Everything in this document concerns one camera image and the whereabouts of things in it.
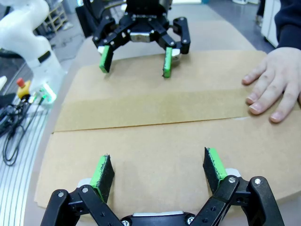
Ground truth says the brown packing tape strip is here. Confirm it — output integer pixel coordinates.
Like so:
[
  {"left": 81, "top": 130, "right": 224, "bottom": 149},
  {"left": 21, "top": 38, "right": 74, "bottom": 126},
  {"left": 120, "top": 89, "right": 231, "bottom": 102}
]
[{"left": 53, "top": 89, "right": 254, "bottom": 132}]

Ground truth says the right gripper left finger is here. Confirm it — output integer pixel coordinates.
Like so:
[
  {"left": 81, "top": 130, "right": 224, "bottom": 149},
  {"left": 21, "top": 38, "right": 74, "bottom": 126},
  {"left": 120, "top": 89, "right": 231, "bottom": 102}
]
[{"left": 40, "top": 153, "right": 123, "bottom": 226}]

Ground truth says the white storage cabinet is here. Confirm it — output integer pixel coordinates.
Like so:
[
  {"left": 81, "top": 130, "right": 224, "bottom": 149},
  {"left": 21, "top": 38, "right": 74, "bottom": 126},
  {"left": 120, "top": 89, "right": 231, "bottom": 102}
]
[{"left": 261, "top": 0, "right": 283, "bottom": 48}]

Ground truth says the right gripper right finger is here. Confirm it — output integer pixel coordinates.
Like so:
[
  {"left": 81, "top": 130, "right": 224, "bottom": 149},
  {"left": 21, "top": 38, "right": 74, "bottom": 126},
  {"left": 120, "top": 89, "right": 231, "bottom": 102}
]
[{"left": 193, "top": 146, "right": 285, "bottom": 226}]

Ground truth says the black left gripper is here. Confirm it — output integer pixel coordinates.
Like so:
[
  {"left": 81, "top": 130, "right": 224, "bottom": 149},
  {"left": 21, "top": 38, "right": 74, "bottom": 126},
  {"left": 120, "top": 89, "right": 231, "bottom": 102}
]
[{"left": 92, "top": 0, "right": 191, "bottom": 79}]

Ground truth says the large brown cardboard box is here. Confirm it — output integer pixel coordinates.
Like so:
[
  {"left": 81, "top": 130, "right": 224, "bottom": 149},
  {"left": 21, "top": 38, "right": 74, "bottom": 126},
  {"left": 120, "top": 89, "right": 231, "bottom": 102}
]
[{"left": 34, "top": 49, "right": 301, "bottom": 210}]

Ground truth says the black connector cable bundle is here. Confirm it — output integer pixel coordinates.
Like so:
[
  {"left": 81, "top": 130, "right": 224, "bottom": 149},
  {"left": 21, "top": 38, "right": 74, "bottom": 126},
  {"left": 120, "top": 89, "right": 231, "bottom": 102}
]
[{"left": 0, "top": 93, "right": 27, "bottom": 133}]

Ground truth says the thin black looped cable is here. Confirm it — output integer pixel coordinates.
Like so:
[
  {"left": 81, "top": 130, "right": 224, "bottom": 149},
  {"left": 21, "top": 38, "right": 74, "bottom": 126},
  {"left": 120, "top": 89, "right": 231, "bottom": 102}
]
[{"left": 2, "top": 98, "right": 50, "bottom": 167}]

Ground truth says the yellow red emergency stop button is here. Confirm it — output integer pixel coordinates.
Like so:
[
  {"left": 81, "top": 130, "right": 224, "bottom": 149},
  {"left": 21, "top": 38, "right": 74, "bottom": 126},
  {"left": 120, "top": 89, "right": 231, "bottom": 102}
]
[{"left": 16, "top": 78, "right": 32, "bottom": 101}]

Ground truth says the person's left hand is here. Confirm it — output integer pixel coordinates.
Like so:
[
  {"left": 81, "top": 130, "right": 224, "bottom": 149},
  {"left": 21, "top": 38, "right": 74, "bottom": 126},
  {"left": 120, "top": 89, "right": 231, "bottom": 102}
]
[{"left": 242, "top": 47, "right": 301, "bottom": 124}]

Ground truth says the person's left forearm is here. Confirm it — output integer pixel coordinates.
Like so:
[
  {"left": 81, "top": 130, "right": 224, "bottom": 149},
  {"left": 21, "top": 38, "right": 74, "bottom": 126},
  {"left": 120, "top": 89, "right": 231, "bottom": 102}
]
[{"left": 274, "top": 0, "right": 301, "bottom": 51}]

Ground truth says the wooden shelf rack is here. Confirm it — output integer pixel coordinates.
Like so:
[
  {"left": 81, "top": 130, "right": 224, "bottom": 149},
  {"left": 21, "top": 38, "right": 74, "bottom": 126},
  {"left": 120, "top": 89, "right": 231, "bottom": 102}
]
[{"left": 44, "top": 3, "right": 69, "bottom": 32}]

